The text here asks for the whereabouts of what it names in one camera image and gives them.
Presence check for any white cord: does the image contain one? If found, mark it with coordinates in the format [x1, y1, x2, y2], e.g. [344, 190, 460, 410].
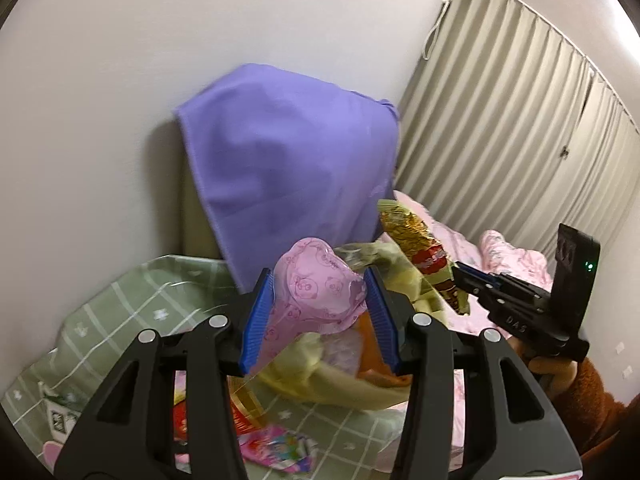
[422, 0, 454, 61]

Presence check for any brown sleeve forearm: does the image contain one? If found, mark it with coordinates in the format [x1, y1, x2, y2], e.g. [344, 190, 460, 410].
[552, 360, 639, 479]

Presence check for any purple blister pack wrapper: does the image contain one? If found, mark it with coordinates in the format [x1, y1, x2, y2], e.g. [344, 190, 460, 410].
[321, 328, 363, 376]

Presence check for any gold red snack bag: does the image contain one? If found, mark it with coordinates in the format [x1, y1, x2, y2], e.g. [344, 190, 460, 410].
[378, 200, 471, 315]

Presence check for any pink piggy plastic bag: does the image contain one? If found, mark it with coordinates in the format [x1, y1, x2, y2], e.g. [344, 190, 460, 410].
[250, 237, 367, 374]

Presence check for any beige headboard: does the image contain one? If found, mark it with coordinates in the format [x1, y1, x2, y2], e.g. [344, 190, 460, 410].
[174, 108, 224, 259]

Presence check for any white green milk carton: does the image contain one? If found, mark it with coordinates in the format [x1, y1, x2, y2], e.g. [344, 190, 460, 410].
[42, 393, 80, 444]

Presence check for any green checkered tablecloth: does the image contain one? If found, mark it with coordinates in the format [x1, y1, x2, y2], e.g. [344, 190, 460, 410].
[1, 256, 404, 479]

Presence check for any striped beige curtain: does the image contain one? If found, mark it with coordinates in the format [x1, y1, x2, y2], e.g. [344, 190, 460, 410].
[396, 0, 639, 256]

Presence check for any purple cloth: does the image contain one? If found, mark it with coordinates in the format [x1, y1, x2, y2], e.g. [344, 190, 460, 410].
[175, 64, 399, 292]

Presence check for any person's right hand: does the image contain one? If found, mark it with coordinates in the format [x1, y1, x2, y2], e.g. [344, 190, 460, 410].
[508, 337, 578, 400]

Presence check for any pink kleenex tissue pack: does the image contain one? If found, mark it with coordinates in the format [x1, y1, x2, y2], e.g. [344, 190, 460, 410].
[238, 425, 318, 474]

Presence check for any orange plastic snack bag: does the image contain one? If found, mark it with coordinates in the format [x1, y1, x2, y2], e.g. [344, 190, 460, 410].
[356, 311, 412, 388]

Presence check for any pink cylindrical jar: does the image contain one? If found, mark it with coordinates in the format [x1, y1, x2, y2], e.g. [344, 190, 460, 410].
[42, 441, 64, 471]

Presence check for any yellow-green trash bag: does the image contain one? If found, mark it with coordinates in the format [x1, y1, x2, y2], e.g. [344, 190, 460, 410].
[252, 237, 446, 411]

